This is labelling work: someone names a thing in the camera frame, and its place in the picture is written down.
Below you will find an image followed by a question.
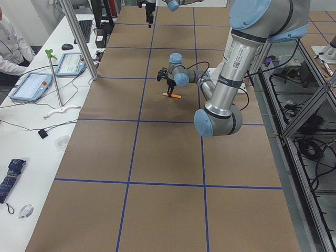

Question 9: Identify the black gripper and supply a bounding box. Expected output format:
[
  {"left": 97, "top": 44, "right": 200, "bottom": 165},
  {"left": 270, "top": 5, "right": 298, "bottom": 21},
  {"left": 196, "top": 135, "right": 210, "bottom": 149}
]
[
  {"left": 166, "top": 79, "right": 176, "bottom": 97},
  {"left": 145, "top": 2, "right": 155, "bottom": 28}
]

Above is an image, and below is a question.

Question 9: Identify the orange highlighter pen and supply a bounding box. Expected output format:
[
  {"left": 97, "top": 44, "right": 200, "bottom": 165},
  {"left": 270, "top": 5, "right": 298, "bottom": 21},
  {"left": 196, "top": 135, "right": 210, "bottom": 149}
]
[{"left": 162, "top": 93, "right": 182, "bottom": 99}]

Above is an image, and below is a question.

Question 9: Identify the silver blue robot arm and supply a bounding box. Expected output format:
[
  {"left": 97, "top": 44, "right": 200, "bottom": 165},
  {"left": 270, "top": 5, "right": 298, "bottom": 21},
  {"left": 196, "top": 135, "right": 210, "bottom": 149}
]
[
  {"left": 137, "top": 0, "right": 202, "bottom": 28},
  {"left": 166, "top": 1, "right": 310, "bottom": 137}
]

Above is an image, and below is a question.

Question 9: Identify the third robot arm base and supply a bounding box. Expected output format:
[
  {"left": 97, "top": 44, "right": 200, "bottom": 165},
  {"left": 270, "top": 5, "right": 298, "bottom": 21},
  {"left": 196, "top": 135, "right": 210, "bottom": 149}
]
[{"left": 318, "top": 36, "right": 336, "bottom": 64}]

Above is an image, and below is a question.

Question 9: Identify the black cardboard box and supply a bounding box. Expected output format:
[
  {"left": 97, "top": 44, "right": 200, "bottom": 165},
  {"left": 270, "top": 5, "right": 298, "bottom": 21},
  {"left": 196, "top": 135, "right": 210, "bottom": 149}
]
[{"left": 95, "top": 29, "right": 107, "bottom": 48}]

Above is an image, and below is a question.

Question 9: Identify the black keyboard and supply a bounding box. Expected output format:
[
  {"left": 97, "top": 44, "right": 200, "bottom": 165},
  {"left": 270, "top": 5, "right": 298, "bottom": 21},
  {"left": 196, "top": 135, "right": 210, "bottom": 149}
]
[{"left": 78, "top": 19, "right": 92, "bottom": 43}]

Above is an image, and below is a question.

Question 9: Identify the black computer mouse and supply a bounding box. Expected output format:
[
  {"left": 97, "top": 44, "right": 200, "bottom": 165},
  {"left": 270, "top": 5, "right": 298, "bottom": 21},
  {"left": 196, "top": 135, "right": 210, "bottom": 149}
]
[{"left": 61, "top": 44, "right": 74, "bottom": 50}]

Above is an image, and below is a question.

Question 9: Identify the far blue teach pendant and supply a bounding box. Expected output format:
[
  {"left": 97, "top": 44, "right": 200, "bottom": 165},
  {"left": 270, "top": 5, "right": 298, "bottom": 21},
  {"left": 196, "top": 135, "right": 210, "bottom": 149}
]
[{"left": 55, "top": 52, "right": 86, "bottom": 77}]

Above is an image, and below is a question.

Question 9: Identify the blue teach pendant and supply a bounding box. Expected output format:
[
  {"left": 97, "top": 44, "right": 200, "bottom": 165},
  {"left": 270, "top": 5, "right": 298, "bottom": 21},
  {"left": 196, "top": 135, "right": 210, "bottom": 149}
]
[
  {"left": 10, "top": 72, "right": 53, "bottom": 101},
  {"left": 55, "top": 52, "right": 86, "bottom": 77}
]

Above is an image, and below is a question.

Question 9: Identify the clear plastic bag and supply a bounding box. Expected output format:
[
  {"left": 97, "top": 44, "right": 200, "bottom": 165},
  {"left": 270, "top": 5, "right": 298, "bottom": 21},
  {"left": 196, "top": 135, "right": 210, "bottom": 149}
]
[{"left": 54, "top": 135, "right": 69, "bottom": 151}]

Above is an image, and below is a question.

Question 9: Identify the near blue teach pendant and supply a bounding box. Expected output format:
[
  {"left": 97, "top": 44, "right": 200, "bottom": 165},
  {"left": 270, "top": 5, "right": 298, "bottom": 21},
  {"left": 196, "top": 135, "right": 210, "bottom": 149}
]
[{"left": 10, "top": 72, "right": 53, "bottom": 101}]

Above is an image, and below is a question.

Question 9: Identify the small black box device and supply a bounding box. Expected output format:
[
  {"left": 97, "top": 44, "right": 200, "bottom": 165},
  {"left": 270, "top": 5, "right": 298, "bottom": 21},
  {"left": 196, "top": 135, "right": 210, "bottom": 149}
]
[{"left": 38, "top": 129, "right": 48, "bottom": 139}]

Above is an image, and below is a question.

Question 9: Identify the seated person white shirt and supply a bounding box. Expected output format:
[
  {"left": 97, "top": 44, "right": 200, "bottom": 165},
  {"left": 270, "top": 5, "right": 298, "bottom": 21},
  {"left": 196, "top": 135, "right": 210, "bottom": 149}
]
[{"left": 1, "top": 13, "right": 35, "bottom": 86}]

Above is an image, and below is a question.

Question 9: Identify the folded navy umbrella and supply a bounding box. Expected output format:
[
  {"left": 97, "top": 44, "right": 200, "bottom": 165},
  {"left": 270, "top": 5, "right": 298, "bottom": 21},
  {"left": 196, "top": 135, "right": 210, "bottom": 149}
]
[{"left": 1, "top": 159, "right": 27, "bottom": 215}]

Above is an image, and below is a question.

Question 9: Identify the clear glasses case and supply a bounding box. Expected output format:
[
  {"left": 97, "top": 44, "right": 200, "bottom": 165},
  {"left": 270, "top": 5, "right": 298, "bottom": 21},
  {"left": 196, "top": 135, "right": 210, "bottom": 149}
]
[{"left": 18, "top": 204, "right": 34, "bottom": 219}]

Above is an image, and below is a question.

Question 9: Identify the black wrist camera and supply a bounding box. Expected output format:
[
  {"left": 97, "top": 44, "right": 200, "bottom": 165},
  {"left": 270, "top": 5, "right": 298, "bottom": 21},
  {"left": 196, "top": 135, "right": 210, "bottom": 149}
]
[{"left": 156, "top": 67, "right": 168, "bottom": 81}]

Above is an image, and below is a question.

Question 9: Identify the aluminium frame post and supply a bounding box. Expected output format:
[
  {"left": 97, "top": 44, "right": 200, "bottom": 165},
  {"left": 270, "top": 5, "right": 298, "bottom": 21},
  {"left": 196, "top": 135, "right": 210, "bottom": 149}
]
[{"left": 59, "top": 0, "right": 98, "bottom": 80}]

